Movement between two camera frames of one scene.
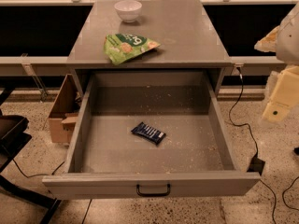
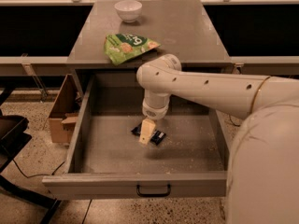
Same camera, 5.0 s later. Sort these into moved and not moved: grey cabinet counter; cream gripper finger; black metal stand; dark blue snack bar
Moved: cream gripper finger
Not moved: black metal stand; dark blue snack bar; grey cabinet counter
